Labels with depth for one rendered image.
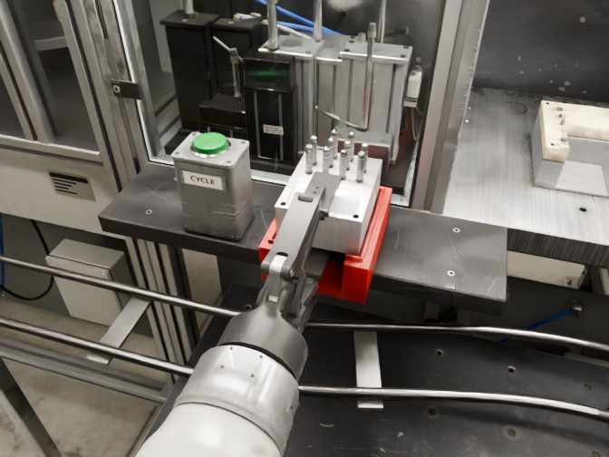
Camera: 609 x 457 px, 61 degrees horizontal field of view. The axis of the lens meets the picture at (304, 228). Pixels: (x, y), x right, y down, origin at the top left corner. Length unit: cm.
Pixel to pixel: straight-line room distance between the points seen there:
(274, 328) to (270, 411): 7
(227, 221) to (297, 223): 21
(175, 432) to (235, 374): 6
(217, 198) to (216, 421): 33
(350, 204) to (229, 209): 16
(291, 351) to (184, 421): 10
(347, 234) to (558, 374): 46
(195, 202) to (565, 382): 60
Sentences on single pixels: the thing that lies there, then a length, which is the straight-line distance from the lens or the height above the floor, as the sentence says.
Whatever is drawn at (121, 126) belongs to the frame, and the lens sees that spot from 85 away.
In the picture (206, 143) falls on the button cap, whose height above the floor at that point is 104.
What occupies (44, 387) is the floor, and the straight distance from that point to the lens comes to 179.
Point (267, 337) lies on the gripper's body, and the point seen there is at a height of 102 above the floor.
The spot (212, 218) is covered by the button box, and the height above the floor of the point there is 94.
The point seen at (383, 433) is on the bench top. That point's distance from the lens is 77.
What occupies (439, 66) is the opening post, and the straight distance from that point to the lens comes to 64.
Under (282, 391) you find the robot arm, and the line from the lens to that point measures 41.
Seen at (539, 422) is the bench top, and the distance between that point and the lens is 84.
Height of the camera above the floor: 135
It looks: 40 degrees down
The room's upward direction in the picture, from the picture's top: straight up
